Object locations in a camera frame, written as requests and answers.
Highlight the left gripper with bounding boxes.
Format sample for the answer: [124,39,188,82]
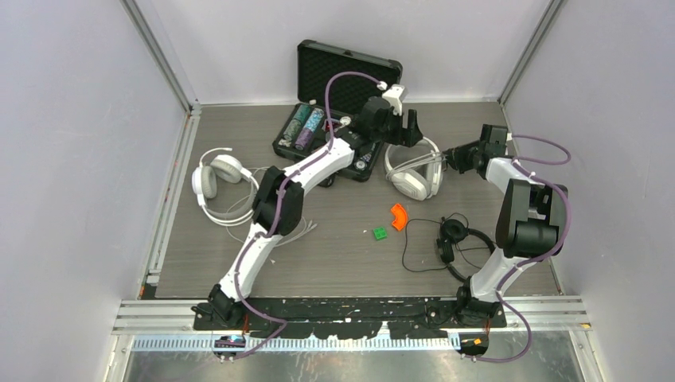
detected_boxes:
[372,107,423,148]

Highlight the white gaming headset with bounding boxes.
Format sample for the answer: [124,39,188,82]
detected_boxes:
[384,138,444,201]

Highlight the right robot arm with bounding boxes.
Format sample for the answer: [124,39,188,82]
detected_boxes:
[444,124,571,327]

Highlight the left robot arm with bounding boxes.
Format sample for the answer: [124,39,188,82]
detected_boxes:
[192,96,423,329]

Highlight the orange toy brick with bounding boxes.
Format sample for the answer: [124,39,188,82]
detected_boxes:
[390,203,409,232]

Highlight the green toy brick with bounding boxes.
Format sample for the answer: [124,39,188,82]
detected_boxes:
[373,227,388,241]

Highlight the black poker chip case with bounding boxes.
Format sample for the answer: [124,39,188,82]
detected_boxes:
[272,40,403,182]

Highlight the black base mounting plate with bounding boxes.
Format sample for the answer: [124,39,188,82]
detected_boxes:
[191,297,506,340]

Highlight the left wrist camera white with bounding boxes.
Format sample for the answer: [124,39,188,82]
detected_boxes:
[382,84,407,116]

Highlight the black headphones with cable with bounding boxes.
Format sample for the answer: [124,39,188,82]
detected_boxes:
[400,213,497,283]

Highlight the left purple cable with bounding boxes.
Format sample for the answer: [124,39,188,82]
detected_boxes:
[232,71,388,361]

